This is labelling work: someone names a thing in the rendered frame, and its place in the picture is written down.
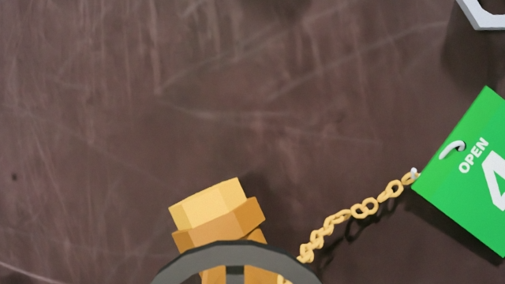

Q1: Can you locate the white hex nut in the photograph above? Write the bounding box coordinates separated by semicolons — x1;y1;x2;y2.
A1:
456;0;505;30

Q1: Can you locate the green tag on yellow chain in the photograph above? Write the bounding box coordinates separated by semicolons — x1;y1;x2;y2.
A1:
298;86;505;263

